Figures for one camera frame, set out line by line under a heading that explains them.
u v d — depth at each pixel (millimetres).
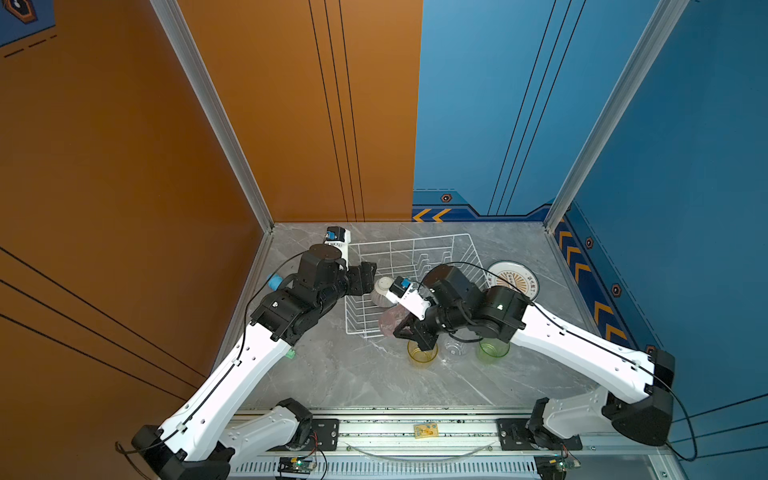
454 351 870
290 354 862
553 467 700
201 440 373
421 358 851
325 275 497
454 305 507
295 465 709
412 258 1054
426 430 740
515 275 1019
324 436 742
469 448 723
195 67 775
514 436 725
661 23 710
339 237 583
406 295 572
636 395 390
